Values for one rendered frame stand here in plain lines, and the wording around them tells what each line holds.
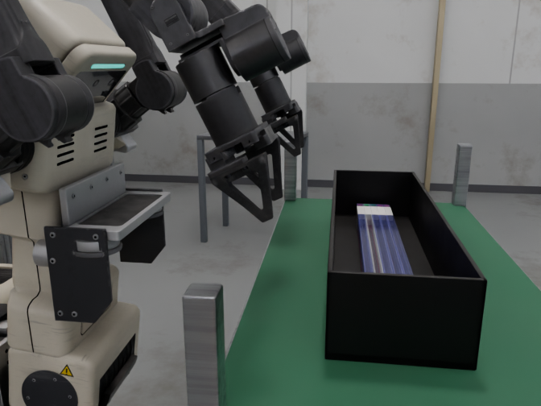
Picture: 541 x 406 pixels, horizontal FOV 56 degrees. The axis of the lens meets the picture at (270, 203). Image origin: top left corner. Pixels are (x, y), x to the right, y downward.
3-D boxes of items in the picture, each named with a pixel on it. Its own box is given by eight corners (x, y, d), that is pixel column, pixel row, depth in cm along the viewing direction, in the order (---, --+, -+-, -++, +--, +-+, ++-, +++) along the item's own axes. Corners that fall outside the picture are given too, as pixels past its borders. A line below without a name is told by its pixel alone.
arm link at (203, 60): (179, 60, 62) (164, 59, 57) (228, 33, 61) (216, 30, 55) (205, 110, 64) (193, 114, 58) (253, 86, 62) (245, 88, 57)
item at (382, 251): (356, 217, 110) (356, 203, 109) (388, 219, 109) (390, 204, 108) (367, 339, 62) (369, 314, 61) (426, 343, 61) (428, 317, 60)
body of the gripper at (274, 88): (299, 106, 107) (283, 74, 105) (295, 110, 97) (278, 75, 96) (271, 120, 108) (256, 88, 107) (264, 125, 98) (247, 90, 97)
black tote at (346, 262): (332, 217, 114) (333, 169, 111) (410, 221, 112) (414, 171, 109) (324, 359, 60) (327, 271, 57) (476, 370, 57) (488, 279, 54)
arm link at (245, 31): (170, 12, 63) (144, 4, 55) (250, -35, 60) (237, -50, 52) (214, 101, 65) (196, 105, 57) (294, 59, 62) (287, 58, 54)
